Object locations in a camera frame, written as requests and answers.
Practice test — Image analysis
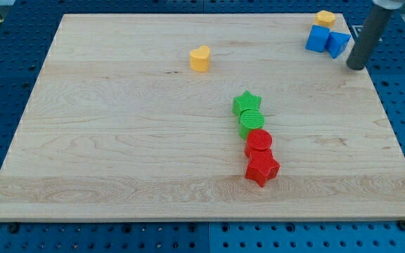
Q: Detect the green star block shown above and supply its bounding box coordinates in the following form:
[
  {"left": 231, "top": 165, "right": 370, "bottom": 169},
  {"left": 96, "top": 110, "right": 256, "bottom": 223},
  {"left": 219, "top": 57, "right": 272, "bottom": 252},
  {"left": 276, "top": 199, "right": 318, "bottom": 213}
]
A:
[{"left": 232, "top": 91, "right": 262, "bottom": 117}]

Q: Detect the light wooden board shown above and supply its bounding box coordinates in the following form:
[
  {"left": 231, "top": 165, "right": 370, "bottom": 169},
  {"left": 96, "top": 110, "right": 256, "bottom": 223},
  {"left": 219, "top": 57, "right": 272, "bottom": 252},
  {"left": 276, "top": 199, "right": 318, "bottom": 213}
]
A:
[{"left": 0, "top": 13, "right": 405, "bottom": 222}]

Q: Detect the blue cube block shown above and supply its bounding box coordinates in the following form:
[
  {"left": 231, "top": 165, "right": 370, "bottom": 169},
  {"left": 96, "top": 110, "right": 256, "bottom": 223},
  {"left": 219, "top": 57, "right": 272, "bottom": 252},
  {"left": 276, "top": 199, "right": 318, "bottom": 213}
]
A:
[{"left": 305, "top": 25, "right": 330, "bottom": 53}]

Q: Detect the yellow heart block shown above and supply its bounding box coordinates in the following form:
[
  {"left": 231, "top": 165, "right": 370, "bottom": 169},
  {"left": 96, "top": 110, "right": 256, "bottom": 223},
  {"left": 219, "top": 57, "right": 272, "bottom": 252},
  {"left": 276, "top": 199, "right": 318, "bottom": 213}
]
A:
[{"left": 189, "top": 46, "right": 211, "bottom": 72}]

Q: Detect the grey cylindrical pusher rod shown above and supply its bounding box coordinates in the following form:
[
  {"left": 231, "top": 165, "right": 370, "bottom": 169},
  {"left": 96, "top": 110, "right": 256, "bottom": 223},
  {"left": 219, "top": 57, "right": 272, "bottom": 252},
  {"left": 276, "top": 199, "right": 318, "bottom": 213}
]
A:
[{"left": 346, "top": 4, "right": 394, "bottom": 70}]

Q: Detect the red cylinder block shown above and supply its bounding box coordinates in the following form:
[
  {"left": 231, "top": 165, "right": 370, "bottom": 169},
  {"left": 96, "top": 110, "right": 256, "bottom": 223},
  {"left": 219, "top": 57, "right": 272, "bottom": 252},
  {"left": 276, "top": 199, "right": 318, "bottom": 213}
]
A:
[{"left": 244, "top": 129, "right": 273, "bottom": 157}]

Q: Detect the blue triangular block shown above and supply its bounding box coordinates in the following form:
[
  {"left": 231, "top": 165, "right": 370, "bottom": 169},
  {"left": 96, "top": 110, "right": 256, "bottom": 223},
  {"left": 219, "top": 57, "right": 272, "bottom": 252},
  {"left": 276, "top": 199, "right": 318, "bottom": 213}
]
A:
[{"left": 325, "top": 32, "right": 351, "bottom": 58}]

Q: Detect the red star block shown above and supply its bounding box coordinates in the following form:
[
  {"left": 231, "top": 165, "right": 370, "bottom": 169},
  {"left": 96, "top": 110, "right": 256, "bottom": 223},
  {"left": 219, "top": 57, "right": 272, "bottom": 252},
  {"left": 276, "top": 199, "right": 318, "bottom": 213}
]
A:
[{"left": 245, "top": 149, "right": 281, "bottom": 188}]

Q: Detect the green cylinder block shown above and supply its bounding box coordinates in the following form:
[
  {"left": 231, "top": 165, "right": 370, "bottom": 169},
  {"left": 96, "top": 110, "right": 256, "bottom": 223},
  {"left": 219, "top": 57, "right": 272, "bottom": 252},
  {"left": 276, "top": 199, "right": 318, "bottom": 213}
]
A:
[{"left": 238, "top": 109, "right": 264, "bottom": 140}]

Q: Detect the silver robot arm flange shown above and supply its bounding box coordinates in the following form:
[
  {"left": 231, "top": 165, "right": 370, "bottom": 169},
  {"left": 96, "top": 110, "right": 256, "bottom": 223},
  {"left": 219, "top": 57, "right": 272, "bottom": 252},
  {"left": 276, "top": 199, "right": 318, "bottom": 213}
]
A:
[{"left": 372, "top": 0, "right": 405, "bottom": 10}]

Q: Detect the yellow hexagon block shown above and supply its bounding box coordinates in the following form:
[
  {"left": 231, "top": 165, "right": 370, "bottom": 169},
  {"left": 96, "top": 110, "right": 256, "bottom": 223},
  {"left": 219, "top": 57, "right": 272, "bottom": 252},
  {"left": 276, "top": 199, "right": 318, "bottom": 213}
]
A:
[{"left": 314, "top": 10, "right": 336, "bottom": 29}]

